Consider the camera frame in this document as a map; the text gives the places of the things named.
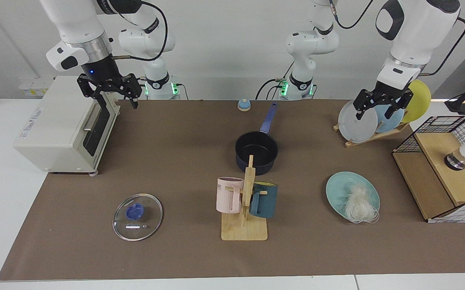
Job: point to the white vermicelli bundle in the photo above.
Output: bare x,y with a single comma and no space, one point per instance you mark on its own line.
357,203

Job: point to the glass lid blue knob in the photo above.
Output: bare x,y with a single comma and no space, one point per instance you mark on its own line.
135,212

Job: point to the light blue plate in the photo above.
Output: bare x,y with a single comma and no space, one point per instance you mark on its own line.
387,123

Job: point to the grey plate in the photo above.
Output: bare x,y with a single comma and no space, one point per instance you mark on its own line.
355,127

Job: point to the wooden plate rack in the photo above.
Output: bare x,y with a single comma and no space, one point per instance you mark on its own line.
377,137

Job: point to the yellow plate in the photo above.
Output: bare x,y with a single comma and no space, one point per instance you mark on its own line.
420,100

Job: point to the teal round plate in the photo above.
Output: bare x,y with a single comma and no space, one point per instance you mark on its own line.
339,189

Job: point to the pale toaster oven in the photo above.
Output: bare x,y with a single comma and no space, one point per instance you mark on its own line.
51,125

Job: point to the brown table cloth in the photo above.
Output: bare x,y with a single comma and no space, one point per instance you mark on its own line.
176,161

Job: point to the small blue round thing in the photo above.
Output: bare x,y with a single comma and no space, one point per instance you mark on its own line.
244,105

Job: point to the dark teal cup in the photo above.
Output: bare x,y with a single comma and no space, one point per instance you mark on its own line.
265,201

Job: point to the pink cup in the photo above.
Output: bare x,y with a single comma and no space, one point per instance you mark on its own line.
227,197

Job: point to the wooden cup stand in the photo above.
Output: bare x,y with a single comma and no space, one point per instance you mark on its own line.
244,229

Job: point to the white wall socket strip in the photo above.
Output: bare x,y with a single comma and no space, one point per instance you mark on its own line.
35,88

